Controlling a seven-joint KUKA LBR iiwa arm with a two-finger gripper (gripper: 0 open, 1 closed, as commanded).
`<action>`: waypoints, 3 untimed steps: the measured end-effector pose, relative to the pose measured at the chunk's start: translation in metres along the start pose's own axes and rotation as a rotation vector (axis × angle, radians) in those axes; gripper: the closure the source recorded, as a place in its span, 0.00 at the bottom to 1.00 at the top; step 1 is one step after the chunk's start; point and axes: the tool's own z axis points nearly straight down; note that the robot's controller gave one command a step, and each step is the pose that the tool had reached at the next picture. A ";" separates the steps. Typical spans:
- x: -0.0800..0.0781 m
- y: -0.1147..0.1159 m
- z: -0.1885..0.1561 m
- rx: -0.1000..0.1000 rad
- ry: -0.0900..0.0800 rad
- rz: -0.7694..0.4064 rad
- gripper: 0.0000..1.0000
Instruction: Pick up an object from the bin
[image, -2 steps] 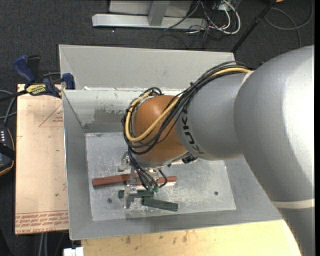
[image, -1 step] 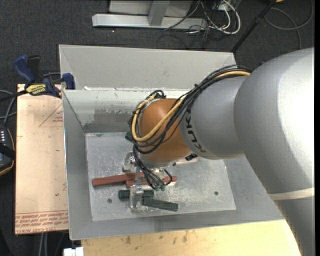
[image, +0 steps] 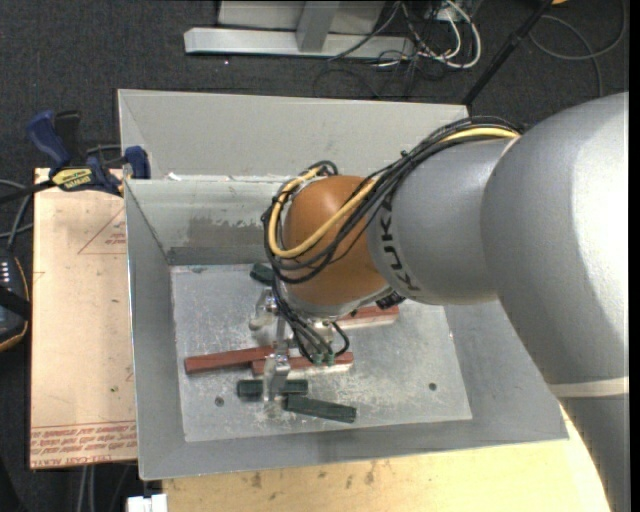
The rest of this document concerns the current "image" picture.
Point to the dark green flat block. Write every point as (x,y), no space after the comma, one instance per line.
(322,410)
(250,389)
(261,273)

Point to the red-brown flat block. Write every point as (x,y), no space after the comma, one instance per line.
(372,317)
(222,361)
(335,361)

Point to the black cylinder on white bracket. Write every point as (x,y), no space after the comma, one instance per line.
(391,299)

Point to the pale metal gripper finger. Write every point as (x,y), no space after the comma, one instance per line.
(283,370)
(270,385)

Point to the grey metal bin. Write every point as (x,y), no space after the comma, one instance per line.
(215,340)

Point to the brown cardboard board, red print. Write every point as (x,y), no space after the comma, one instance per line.
(80,310)

